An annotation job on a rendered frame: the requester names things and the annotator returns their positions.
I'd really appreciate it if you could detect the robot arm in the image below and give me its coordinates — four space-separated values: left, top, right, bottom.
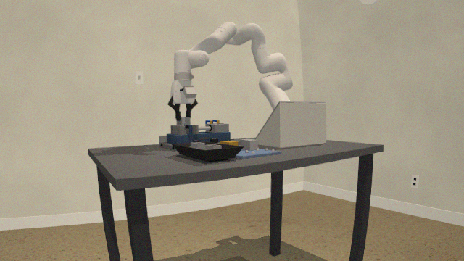
174 22 293 109

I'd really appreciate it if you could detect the yellow rectangular block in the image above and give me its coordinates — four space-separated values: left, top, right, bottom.
220 141 238 146

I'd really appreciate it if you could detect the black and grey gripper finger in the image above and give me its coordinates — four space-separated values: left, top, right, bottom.
186 99 198 117
168 97 181 121

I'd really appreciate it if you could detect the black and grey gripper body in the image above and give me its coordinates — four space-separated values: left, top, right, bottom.
170 79 195 104

